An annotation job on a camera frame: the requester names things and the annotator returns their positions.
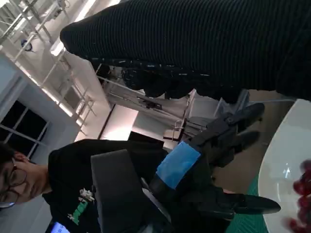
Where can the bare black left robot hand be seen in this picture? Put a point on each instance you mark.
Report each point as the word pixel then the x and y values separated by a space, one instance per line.
pixel 194 174

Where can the person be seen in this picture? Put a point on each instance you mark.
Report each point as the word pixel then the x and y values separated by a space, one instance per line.
pixel 68 174

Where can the dark window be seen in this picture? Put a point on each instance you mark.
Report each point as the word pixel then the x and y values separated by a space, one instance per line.
pixel 22 128

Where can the white background chair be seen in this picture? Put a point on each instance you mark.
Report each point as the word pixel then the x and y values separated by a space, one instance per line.
pixel 173 132

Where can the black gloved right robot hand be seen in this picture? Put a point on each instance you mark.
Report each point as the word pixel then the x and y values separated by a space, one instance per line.
pixel 194 36

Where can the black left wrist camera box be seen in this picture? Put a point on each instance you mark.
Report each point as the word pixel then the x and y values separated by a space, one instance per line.
pixel 116 189

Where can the white square plate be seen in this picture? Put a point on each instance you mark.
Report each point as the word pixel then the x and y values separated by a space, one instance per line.
pixel 277 150

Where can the green cutting mat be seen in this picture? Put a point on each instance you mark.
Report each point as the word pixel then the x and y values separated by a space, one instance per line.
pixel 252 191

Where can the smartphone with lit screen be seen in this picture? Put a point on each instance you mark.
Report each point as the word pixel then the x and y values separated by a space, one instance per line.
pixel 57 228

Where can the red toy grape bunch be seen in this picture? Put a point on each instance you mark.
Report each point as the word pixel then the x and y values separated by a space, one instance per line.
pixel 303 191

